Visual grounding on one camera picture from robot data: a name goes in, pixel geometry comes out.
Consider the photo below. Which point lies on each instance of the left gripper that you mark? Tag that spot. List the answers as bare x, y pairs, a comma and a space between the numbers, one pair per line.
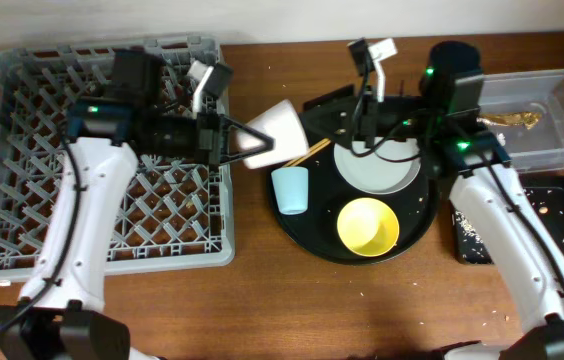
213, 143

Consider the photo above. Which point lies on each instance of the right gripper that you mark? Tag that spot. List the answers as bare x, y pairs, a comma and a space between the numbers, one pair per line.
325, 111

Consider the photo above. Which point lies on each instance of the pink cup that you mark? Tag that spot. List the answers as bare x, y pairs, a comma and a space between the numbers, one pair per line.
282, 124

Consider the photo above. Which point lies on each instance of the light blue cup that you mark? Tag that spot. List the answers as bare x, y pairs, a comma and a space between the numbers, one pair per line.
290, 186

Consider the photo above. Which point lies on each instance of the grey round plate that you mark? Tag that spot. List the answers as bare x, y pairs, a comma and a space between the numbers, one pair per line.
373, 174

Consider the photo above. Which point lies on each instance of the yellow bowl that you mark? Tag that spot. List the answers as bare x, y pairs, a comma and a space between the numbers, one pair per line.
368, 227

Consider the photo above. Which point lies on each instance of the food scraps with rice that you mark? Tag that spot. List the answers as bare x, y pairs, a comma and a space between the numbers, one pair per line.
543, 201

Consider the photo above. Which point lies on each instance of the gold snack wrapper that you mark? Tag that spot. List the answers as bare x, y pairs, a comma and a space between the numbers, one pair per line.
526, 119

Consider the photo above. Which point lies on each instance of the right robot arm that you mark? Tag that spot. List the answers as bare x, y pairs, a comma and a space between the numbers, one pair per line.
444, 120

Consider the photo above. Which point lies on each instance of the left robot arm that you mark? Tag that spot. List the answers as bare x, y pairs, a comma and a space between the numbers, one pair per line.
59, 312

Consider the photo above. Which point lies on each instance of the grey plastic dishwasher rack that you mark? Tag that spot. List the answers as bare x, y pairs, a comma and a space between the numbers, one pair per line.
175, 214

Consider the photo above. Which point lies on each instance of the clear plastic waste bin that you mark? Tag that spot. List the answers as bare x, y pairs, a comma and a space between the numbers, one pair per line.
525, 110

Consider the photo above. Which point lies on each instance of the round black serving tray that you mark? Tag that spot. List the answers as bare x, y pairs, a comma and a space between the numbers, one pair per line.
315, 230

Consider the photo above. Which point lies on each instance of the black rectangular tray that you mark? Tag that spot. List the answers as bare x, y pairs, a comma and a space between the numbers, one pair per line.
553, 182

